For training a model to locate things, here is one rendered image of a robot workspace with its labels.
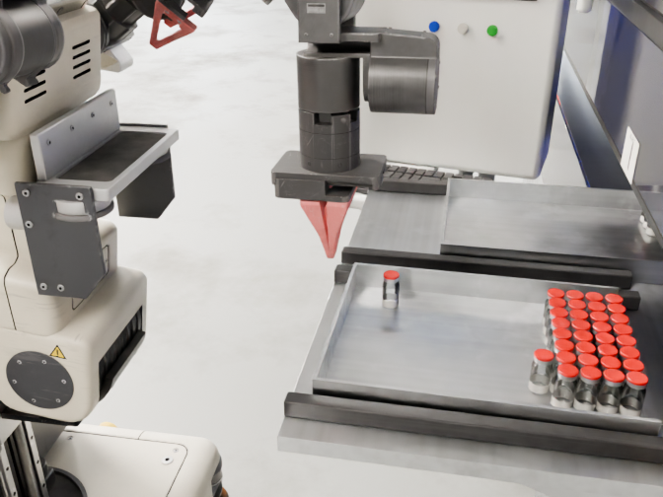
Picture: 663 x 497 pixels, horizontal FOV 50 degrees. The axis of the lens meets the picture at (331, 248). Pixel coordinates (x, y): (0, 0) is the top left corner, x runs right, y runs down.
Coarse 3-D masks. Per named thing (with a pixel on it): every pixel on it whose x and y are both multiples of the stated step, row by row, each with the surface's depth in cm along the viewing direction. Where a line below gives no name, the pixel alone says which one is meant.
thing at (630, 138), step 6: (630, 132) 103; (630, 138) 103; (630, 144) 103; (636, 144) 99; (624, 150) 107; (636, 150) 99; (624, 156) 107; (630, 156) 102; (636, 156) 99; (624, 162) 106; (630, 162) 102; (624, 168) 106; (630, 168) 102; (630, 174) 101; (630, 180) 101
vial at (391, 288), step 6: (384, 282) 91; (390, 282) 90; (396, 282) 90; (384, 288) 91; (390, 288) 90; (396, 288) 90; (384, 294) 91; (390, 294) 91; (396, 294) 91; (384, 300) 91; (390, 300) 91; (396, 300) 91; (384, 306) 92; (390, 306) 91; (396, 306) 92
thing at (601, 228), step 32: (448, 192) 118; (480, 192) 123; (512, 192) 122; (544, 192) 121; (576, 192) 120; (608, 192) 119; (448, 224) 115; (480, 224) 115; (512, 224) 115; (544, 224) 115; (576, 224) 115; (608, 224) 115; (640, 224) 115; (480, 256) 101; (512, 256) 100; (544, 256) 99; (576, 256) 98; (608, 256) 97; (640, 256) 105
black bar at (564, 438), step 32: (288, 416) 73; (320, 416) 72; (352, 416) 72; (384, 416) 71; (416, 416) 70; (448, 416) 70; (480, 416) 70; (544, 448) 69; (576, 448) 68; (608, 448) 68; (640, 448) 67
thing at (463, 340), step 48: (432, 288) 95; (480, 288) 94; (528, 288) 92; (576, 288) 91; (336, 336) 84; (384, 336) 86; (432, 336) 86; (480, 336) 86; (528, 336) 86; (336, 384) 73; (384, 384) 78; (432, 384) 78; (480, 384) 78
